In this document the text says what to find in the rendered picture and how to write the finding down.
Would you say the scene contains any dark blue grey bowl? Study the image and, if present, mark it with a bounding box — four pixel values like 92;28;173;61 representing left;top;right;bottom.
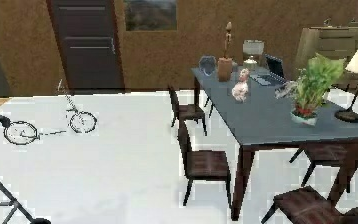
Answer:
198;55;218;77

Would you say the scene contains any brown wooden statue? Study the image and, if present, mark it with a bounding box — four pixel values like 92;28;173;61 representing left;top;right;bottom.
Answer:
216;21;234;83

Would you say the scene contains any pink white figurine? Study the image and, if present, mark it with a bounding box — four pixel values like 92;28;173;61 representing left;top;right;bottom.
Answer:
231;68;251;103

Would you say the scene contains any grey top dining table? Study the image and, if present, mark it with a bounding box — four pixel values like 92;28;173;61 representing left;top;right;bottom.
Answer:
190;65;358;222

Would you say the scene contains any dark grey laptop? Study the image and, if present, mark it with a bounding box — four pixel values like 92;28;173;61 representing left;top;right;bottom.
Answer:
249;53;288;87

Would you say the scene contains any framed landscape picture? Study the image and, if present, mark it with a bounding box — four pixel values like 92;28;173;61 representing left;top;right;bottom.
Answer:
123;0;178;32

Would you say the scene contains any grey crumpled object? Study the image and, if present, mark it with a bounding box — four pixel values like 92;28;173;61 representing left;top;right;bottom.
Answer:
274;80;299;100

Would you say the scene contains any dark brown room door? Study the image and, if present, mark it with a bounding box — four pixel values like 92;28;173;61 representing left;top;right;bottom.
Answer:
46;0;126;92

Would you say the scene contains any green house plant white pot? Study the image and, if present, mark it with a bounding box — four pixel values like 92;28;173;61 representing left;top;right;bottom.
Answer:
289;53;347;127

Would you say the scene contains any beige chest of drawers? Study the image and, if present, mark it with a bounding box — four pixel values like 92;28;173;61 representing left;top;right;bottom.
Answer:
294;26;358;98

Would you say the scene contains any thin black wire bicycle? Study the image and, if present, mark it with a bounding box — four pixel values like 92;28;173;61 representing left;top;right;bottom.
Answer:
0;78;99;147

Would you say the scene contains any black tube frame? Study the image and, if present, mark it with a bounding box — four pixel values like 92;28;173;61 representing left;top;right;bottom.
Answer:
0;166;52;224

